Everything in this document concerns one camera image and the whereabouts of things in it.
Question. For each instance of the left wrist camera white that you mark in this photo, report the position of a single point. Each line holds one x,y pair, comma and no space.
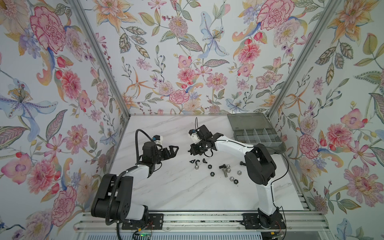
158,139

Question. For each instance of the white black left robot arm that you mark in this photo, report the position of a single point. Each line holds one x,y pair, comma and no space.
113,200

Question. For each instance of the aluminium corner post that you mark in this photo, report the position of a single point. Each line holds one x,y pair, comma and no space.
319,28
90,35

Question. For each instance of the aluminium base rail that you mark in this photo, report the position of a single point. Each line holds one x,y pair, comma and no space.
203,221

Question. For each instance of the grey plastic organizer box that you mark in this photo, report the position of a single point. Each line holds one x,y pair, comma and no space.
253,129

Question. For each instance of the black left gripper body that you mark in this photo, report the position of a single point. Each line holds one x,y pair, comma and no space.
159,156

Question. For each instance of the aluminium corner post left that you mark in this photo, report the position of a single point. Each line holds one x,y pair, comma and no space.
90,35

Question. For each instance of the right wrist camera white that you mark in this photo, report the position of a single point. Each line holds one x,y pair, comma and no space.
194,136

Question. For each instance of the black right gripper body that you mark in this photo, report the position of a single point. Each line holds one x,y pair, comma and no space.
199,148

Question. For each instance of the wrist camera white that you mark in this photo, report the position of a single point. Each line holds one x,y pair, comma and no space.
194,136
158,139

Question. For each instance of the silver bolt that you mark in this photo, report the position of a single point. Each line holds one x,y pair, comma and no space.
225,172

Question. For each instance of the aluminium corner post right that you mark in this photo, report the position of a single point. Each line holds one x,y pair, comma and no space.
319,28

